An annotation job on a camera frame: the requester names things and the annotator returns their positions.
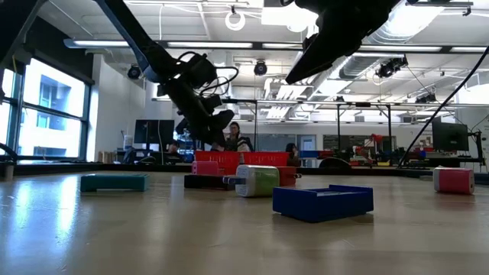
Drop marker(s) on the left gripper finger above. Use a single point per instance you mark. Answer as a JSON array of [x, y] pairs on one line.
[[217, 140], [199, 139]]

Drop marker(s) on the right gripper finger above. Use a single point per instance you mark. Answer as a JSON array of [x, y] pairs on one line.
[[315, 57]]

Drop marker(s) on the pink wall charger cube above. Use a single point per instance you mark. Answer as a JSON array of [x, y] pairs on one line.
[[206, 168]]

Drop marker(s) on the black rectangular box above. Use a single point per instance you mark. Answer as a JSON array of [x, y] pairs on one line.
[[204, 182]]

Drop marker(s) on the dark red wall charger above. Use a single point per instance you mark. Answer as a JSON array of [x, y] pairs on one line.
[[286, 176]]

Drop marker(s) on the teal rectangular box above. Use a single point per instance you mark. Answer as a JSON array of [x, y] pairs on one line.
[[114, 183]]

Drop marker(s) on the blue rectangular box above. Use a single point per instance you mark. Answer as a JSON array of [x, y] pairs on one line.
[[321, 206]]

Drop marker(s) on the pink and white wall charger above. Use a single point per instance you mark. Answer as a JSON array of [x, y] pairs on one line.
[[456, 181]]

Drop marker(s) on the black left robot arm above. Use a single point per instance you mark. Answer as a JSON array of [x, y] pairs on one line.
[[145, 46]]

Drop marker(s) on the person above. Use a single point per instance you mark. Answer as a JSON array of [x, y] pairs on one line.
[[292, 153], [173, 147], [236, 140]]

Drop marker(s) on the red plastic basket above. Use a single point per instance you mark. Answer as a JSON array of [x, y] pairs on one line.
[[225, 158], [267, 158]]

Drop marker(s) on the black computer monitor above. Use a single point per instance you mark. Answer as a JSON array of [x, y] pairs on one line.
[[153, 131], [451, 135]]

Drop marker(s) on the long ceiling light strip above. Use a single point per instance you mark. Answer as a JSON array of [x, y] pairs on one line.
[[210, 44]]

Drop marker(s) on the white container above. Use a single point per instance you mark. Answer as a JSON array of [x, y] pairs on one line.
[[128, 142]]

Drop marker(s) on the brown cardboard boxes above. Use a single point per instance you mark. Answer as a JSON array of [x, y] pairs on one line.
[[106, 157]]

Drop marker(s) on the red and white machine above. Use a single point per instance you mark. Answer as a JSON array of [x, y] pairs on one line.
[[376, 138]]

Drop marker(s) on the large window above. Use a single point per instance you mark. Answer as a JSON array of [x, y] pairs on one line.
[[53, 95]]

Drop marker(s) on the small grey cylinder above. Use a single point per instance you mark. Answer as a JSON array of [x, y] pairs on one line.
[[8, 172]]

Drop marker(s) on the silver ventilation duct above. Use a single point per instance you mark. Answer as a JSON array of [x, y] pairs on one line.
[[355, 65]]

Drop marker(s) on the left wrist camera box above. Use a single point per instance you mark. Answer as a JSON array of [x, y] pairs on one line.
[[202, 68]]

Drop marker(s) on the black ceiling dome camera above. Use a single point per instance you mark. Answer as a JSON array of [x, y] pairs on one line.
[[133, 72], [260, 68]]

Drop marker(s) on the green and white wall charger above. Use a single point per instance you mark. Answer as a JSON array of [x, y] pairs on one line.
[[263, 181]]

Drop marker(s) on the black ceiling camera rig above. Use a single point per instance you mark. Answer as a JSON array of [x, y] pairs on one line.
[[391, 66]]

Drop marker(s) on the black metal gantry frame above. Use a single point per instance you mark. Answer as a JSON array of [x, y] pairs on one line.
[[338, 130]]

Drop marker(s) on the black aluminium table frame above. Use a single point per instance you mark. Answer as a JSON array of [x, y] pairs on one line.
[[76, 167]]

